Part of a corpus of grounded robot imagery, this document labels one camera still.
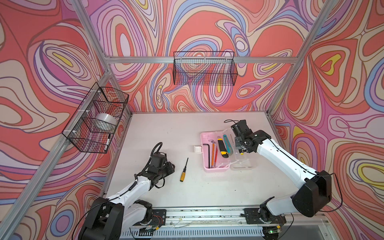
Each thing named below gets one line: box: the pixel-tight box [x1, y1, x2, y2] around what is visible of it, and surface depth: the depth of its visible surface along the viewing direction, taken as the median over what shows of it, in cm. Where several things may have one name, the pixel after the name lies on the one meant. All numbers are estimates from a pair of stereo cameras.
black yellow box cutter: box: [217, 138, 229, 158], surface depth 91 cm
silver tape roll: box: [95, 113, 117, 125], surface depth 75 cm
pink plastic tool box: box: [194, 127, 256, 172], surface depth 93 cm
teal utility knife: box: [223, 134, 234, 156], surface depth 93 cm
